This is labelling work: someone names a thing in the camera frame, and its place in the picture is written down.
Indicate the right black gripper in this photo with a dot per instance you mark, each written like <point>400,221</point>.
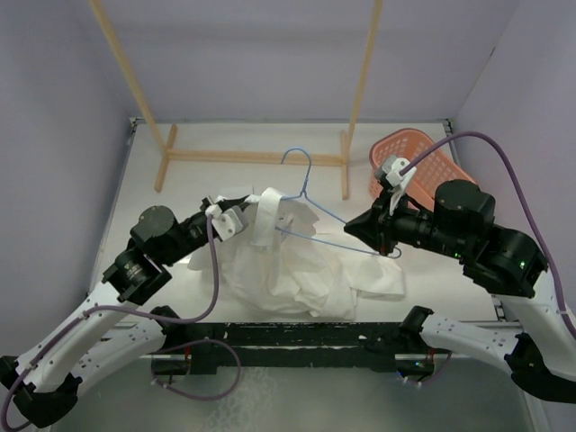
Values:
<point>376,225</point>

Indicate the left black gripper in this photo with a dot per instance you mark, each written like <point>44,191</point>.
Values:
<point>224,202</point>

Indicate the blue wire hanger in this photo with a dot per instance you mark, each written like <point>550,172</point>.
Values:
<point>307,204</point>

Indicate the white shirt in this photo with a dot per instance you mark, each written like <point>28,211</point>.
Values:
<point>268,270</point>

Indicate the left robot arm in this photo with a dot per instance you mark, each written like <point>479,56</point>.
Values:
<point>109,329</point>

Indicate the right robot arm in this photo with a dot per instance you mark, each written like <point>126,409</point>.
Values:
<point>506,263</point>

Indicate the pink plastic basket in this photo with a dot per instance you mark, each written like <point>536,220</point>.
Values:
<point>431,172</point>

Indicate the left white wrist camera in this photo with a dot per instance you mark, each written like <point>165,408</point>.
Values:
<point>226,223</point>

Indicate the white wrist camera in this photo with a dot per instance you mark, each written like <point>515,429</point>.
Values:
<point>394,175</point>
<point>226,223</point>

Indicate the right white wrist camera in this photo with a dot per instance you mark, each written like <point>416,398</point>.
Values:
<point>394,175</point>

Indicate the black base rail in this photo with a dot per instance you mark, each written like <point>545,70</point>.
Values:
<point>377,346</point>

